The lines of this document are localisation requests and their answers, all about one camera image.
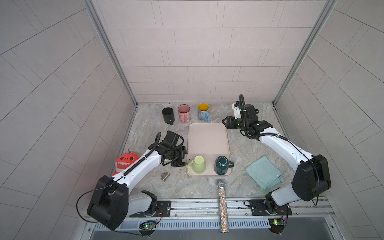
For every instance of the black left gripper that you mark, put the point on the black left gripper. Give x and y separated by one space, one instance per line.
181 149

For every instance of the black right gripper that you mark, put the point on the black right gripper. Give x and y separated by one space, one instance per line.
230 120

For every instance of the blue cartoon mug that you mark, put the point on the blue cartoon mug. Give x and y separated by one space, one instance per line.
203 112

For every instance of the light green mug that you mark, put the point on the light green mug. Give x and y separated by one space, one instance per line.
197 165

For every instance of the black mug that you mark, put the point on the black mug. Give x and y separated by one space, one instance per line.
168 116

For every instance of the pink cartoon mug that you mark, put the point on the pink cartoon mug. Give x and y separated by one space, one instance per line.
184 113

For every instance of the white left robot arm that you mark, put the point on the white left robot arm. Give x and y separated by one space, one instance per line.
112 200

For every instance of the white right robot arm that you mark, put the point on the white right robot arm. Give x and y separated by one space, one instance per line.
312 175

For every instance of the dark green mug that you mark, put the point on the dark green mug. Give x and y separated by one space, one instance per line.
222 164

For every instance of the beige plastic tray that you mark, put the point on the beige plastic tray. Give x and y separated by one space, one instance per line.
209 141

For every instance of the small metal fitting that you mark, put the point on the small metal fitting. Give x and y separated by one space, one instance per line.
164 176

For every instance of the red shark toy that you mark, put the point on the red shark toy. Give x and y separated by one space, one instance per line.
124 161

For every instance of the teal cloth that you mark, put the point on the teal cloth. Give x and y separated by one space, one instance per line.
264 173

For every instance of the left circuit board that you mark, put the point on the left circuit board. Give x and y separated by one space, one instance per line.
147 226

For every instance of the circuit board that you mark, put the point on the circuit board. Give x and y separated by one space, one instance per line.
147 226
277 225

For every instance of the glitter filled tube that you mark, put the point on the glitter filled tube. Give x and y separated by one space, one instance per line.
223 212

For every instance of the right circuit board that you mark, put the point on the right circuit board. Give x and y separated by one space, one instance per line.
277 225

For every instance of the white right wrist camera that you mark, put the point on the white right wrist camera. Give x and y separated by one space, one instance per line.
237 111

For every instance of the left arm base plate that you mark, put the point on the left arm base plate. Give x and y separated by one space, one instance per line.
162 208

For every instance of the aluminium front rail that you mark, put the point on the aluminium front rail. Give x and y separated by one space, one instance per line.
208 208

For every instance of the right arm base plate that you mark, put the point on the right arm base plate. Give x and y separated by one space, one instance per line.
261 208

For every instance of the aluminium corner post right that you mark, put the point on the aluminium corner post right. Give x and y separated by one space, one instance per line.
324 14

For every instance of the aluminium corner post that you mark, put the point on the aluminium corner post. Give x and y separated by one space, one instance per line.
108 46
324 14

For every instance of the aluminium corner post left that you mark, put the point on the aluminium corner post left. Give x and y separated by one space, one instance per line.
108 46

